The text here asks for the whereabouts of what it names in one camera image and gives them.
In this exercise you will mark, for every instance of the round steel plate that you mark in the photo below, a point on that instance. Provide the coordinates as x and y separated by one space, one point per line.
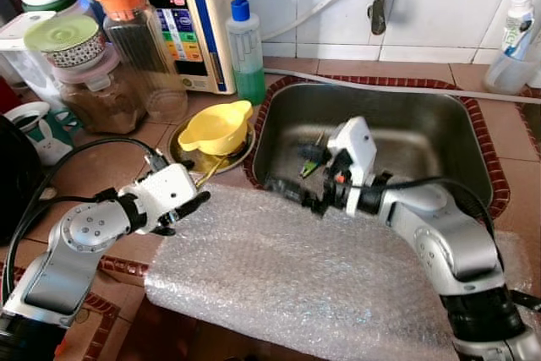
237 158

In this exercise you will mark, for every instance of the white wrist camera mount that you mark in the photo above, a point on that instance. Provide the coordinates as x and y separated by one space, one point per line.
165 192
355 145

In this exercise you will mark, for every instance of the beige water ioniser appliance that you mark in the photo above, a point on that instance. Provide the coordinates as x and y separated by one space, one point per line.
207 23

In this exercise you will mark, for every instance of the brown-filled jar with pink lid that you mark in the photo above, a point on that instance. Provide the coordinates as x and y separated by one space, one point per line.
101 103

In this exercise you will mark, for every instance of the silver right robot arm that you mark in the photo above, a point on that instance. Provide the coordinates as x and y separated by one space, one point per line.
448 247

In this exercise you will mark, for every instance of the white mug with green print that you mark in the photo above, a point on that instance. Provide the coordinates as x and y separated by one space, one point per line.
42 133

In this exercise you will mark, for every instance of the clear bubble wrap sheet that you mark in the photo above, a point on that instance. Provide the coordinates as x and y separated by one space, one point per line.
296 285

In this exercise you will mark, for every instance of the yellow plastic bowl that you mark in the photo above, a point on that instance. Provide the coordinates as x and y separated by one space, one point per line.
215 128

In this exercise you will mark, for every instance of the patterned tin with green lid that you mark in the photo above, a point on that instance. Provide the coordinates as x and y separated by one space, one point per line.
68 40

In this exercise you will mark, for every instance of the thin golden stick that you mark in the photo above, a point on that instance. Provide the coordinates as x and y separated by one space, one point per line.
210 173

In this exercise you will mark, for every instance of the black pointed strip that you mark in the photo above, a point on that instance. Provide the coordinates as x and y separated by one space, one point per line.
528 300

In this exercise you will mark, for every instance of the red plastic container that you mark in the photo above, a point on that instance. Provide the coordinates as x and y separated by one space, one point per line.
8 95

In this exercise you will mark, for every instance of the green soap bottle blue cap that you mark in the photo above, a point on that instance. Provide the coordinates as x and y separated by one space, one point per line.
245 73

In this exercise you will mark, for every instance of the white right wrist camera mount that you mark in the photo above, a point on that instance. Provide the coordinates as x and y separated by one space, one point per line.
355 145

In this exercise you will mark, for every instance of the white bottle blue-green label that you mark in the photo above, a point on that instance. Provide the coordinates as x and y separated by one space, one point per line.
520 27

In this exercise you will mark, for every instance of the black round appliance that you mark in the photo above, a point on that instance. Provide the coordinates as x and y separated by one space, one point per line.
17 183

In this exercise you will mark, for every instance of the glass jar with orange lid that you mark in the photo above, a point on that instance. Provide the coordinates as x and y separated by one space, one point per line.
139 48

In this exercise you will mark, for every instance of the stainless steel sink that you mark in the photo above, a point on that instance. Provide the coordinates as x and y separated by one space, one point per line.
423 141

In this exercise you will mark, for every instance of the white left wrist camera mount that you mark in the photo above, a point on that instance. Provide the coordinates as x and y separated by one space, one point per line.
165 192

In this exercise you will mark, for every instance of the white pipe along wall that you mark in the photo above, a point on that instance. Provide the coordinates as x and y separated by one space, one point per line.
380 84

